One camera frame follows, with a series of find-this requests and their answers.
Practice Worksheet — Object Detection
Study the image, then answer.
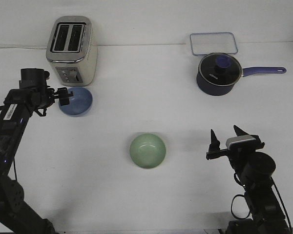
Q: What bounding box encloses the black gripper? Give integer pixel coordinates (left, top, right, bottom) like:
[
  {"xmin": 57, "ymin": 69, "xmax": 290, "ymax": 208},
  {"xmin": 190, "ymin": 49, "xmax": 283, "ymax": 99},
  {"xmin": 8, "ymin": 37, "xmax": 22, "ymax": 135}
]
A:
[
  {"xmin": 206, "ymin": 125, "xmax": 264, "ymax": 160},
  {"xmin": 30, "ymin": 86, "xmax": 73, "ymax": 109}
]

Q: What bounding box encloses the blue bowl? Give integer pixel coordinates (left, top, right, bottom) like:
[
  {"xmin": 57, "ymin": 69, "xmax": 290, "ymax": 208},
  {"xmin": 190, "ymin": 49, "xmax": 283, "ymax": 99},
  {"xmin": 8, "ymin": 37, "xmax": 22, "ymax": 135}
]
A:
[{"xmin": 58, "ymin": 87, "xmax": 93, "ymax": 117}]

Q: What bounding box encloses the green bowl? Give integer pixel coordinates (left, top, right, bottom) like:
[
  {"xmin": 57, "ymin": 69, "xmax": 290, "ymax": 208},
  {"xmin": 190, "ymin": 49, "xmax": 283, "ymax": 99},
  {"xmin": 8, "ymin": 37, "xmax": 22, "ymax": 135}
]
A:
[{"xmin": 129, "ymin": 133, "xmax": 167, "ymax": 169}]

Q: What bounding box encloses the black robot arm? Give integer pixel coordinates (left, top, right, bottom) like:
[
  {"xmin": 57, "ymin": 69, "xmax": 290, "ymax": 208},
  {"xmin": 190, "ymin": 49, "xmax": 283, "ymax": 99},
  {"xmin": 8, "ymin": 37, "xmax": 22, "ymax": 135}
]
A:
[
  {"xmin": 206, "ymin": 126, "xmax": 293, "ymax": 234},
  {"xmin": 0, "ymin": 87, "xmax": 73, "ymax": 234}
]

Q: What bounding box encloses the silver two-slot toaster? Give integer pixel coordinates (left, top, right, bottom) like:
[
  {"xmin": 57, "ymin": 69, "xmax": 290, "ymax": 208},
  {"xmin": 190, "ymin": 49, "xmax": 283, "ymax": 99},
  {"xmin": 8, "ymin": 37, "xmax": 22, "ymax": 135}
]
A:
[{"xmin": 46, "ymin": 16, "xmax": 98, "ymax": 86}]

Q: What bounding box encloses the dark blue saucepan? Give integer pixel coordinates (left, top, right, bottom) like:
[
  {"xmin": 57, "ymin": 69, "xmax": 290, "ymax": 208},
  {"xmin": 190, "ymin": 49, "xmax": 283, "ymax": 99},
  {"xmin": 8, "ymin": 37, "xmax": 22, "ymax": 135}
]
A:
[{"xmin": 196, "ymin": 67, "xmax": 287, "ymax": 96}]

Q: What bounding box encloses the glass pot lid blue knob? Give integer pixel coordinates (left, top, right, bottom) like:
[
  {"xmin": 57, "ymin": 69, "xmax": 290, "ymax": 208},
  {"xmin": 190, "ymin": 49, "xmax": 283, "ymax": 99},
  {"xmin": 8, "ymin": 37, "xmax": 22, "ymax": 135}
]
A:
[{"xmin": 198, "ymin": 53, "xmax": 242, "ymax": 86}]

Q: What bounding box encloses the clear blue-rimmed container lid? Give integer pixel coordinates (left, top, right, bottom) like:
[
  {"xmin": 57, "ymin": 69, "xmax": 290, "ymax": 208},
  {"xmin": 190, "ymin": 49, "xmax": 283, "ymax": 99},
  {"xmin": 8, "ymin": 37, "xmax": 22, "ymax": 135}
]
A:
[{"xmin": 189, "ymin": 32, "xmax": 238, "ymax": 56}]

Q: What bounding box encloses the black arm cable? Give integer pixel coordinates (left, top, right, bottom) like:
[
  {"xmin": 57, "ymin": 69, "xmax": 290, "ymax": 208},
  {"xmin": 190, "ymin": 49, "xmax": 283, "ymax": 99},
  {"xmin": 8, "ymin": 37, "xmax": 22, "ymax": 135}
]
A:
[{"xmin": 230, "ymin": 175, "xmax": 293, "ymax": 230}]

